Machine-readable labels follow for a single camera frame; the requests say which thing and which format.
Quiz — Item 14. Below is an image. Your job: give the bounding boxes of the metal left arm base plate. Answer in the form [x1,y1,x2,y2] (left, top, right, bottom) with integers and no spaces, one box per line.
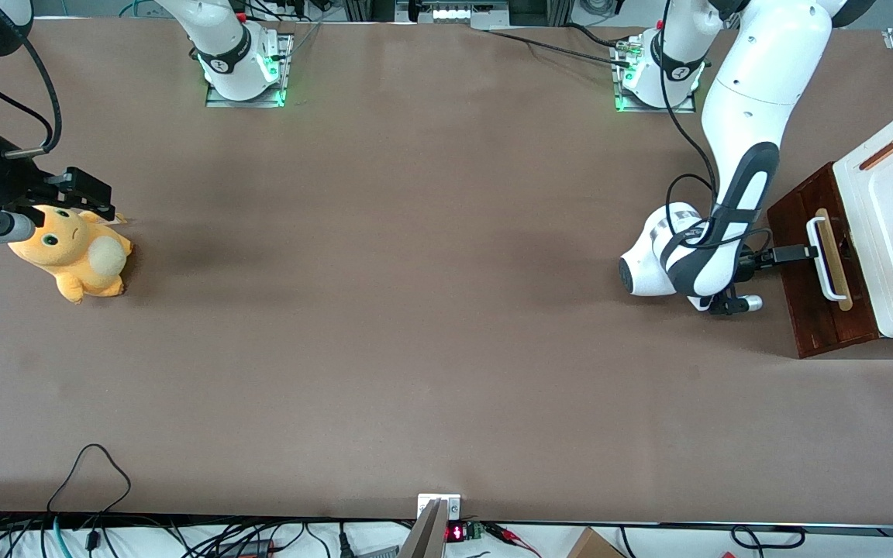
[611,35,698,114]

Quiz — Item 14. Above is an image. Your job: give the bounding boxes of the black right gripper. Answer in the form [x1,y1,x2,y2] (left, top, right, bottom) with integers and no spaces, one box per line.
[0,136,116,222]

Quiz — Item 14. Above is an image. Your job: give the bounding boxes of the yellow plush toy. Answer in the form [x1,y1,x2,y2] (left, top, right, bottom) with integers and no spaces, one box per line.
[9,203,134,305]

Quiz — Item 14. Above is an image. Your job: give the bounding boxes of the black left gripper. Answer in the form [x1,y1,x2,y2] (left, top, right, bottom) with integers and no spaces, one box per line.
[726,245,819,297]

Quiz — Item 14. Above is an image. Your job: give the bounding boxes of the black power adapter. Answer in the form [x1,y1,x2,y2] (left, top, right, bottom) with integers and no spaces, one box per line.
[218,539,277,558]

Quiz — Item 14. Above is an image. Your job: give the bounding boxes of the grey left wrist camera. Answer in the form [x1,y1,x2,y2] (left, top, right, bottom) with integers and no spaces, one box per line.
[706,293,765,314]

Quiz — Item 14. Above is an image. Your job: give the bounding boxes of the black flat cable loop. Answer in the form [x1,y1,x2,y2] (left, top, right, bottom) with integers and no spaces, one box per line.
[729,525,805,549]

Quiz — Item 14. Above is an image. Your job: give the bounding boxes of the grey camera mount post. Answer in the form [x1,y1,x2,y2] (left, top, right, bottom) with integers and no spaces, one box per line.
[398,494,463,558]

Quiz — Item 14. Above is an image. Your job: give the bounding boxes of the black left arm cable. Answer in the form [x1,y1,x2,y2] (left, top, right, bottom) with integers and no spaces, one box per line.
[660,0,774,250]

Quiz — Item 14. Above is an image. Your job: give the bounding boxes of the red clip wires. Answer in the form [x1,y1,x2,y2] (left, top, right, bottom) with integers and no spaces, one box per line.
[484,522,542,556]

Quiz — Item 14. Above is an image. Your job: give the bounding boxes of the white lit device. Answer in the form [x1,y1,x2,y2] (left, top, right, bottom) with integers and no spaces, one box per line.
[396,0,509,26]

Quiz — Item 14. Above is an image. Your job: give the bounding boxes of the black straight table cable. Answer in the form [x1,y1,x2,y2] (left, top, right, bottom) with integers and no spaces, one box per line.
[485,28,635,71]

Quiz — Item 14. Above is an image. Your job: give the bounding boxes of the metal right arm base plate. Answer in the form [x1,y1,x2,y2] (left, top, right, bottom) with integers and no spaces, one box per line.
[205,34,294,109]

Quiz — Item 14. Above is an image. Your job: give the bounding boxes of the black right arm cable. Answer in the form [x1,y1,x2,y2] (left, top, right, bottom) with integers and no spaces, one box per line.
[0,35,64,156]

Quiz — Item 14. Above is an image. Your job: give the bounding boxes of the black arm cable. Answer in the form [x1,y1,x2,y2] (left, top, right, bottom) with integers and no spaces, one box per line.
[660,0,774,250]
[0,35,64,156]

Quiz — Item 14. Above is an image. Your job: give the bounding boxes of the brown cardboard box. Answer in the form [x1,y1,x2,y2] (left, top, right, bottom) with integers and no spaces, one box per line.
[567,527,627,558]

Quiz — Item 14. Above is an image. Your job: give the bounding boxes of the black looped table cable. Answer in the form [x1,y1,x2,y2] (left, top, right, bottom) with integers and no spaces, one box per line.
[47,443,132,516]

